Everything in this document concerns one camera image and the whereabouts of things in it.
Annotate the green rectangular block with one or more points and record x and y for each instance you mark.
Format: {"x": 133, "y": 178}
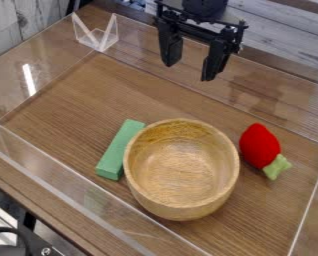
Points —
{"x": 110, "y": 165}

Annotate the wooden bowl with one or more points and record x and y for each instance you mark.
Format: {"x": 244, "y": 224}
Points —
{"x": 183, "y": 168}

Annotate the red plush strawberry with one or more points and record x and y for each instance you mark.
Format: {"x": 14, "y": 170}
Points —
{"x": 261, "y": 151}

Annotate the black table leg bracket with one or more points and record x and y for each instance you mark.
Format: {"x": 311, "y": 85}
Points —
{"x": 38, "y": 245}

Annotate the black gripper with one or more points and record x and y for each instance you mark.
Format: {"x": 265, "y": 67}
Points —
{"x": 205, "y": 20}

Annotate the clear acrylic corner bracket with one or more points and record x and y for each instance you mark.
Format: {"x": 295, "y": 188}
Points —
{"x": 97, "y": 39}

